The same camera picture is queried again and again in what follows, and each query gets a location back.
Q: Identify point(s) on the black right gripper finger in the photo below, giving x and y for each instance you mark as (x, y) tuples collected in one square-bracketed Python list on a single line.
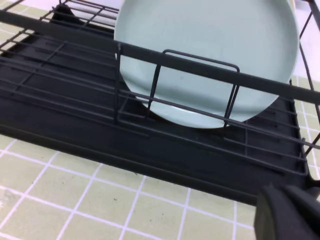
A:
[(286, 213)]

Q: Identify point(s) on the mint green plate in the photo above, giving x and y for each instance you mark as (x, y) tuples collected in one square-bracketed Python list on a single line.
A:
[(254, 37)]

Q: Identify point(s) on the black drip tray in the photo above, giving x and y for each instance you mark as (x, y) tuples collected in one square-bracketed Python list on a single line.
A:
[(67, 84)]

